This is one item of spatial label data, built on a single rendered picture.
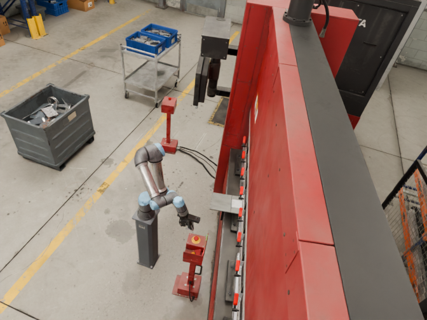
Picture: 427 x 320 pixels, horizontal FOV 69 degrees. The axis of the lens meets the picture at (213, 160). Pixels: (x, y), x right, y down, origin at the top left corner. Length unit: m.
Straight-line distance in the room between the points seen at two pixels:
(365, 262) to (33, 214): 3.54
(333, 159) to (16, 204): 3.60
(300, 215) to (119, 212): 3.02
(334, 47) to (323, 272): 2.17
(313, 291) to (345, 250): 0.16
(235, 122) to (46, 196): 2.37
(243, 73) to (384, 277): 2.19
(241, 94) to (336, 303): 2.31
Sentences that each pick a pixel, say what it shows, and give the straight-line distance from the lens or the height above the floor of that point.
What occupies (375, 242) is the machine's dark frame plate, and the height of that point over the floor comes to 2.30.
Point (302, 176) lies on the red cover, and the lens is 1.05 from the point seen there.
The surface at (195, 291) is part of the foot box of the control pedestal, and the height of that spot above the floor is 0.12.
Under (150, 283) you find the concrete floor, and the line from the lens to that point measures 3.30.
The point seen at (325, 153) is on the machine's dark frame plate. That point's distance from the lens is 1.17.
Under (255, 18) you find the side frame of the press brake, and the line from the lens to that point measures 2.63.
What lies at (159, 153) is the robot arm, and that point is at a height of 1.36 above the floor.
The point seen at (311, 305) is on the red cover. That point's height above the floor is 2.30.
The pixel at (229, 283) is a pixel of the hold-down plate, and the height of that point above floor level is 0.91.
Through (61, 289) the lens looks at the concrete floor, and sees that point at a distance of 3.41.
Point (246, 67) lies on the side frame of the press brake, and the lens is 2.78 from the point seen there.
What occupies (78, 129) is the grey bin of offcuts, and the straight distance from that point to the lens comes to 4.33.
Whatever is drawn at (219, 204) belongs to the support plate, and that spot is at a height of 1.00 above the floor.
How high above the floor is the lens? 2.99
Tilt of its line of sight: 43 degrees down
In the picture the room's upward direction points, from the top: 9 degrees clockwise
